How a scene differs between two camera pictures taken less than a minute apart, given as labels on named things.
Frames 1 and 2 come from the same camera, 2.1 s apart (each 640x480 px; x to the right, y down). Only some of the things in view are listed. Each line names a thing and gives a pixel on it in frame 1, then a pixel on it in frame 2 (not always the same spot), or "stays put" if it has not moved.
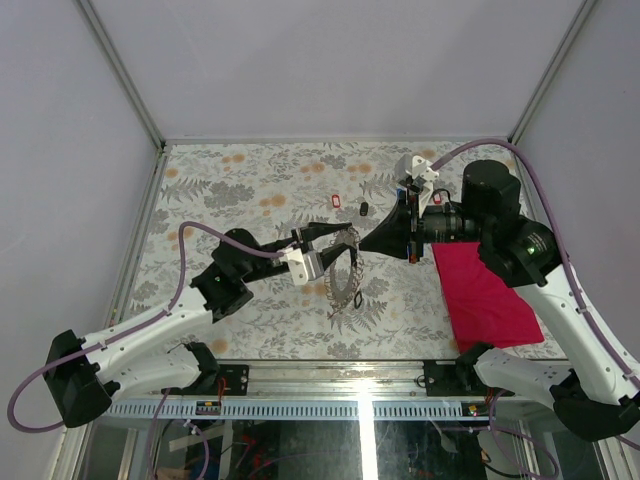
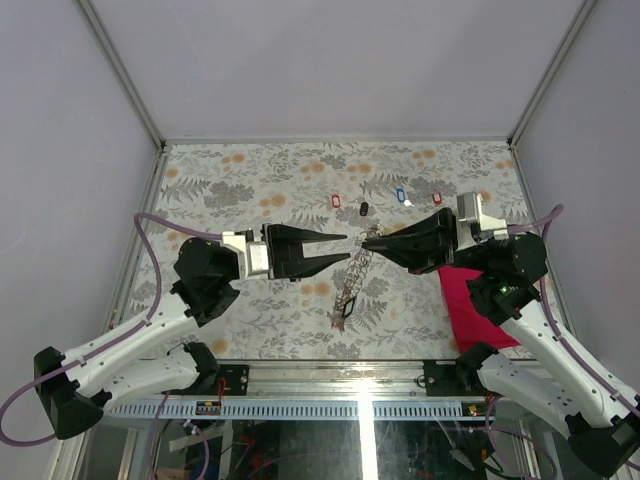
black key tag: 361,299 -> 348,307
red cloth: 483,308 stays put
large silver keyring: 351,236 -> 356,275
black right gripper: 392,237 -> 423,245
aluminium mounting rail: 374,379 stays put
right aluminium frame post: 584,11 stays put
